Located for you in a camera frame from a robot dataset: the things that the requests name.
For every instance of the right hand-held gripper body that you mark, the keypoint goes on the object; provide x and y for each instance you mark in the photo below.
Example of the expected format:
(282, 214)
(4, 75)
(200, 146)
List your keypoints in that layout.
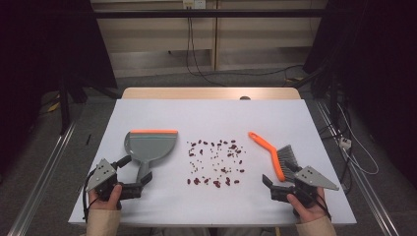
(313, 178)

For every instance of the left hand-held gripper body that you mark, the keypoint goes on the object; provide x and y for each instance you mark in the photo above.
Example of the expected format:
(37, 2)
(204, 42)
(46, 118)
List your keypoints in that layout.
(102, 175)

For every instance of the gray dustpan with orange lip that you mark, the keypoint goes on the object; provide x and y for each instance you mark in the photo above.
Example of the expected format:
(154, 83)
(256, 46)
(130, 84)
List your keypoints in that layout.
(149, 147)

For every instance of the orange brush with gray bristles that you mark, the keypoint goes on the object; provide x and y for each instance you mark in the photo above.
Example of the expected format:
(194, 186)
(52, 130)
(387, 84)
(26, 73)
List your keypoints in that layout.
(267, 146)

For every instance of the red kidney beans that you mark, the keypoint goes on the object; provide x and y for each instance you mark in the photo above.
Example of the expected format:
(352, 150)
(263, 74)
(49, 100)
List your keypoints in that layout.
(196, 181)

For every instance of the person's left hand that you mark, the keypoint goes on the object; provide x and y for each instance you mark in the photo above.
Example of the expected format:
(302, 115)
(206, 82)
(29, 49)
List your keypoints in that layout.
(109, 204)

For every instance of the person's right hand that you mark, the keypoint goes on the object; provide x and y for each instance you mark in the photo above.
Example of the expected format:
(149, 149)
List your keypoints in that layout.
(311, 213)

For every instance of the white power strip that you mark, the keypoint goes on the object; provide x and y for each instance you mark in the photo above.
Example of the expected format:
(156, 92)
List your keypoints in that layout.
(345, 143)

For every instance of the black metal stand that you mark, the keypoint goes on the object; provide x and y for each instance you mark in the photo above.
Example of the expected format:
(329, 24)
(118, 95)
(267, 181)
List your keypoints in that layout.
(64, 108)

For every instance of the white table cover board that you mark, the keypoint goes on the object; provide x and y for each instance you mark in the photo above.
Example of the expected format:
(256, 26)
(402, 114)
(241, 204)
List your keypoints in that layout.
(213, 114)

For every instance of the wooden table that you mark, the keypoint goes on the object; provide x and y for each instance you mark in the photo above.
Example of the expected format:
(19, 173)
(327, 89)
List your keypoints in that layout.
(196, 93)

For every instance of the black curtain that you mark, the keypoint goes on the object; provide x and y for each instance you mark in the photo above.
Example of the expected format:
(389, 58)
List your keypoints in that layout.
(39, 49)
(377, 49)

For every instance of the black horizontal metal bar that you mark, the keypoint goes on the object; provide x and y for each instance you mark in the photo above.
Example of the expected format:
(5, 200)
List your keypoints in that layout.
(229, 13)

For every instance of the aluminium floor rail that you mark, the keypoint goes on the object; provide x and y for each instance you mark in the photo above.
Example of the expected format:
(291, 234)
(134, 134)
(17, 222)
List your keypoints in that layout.
(364, 183)
(42, 178)

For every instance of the white wall outlet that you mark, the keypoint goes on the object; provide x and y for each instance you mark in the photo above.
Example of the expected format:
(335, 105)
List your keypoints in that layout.
(194, 4)

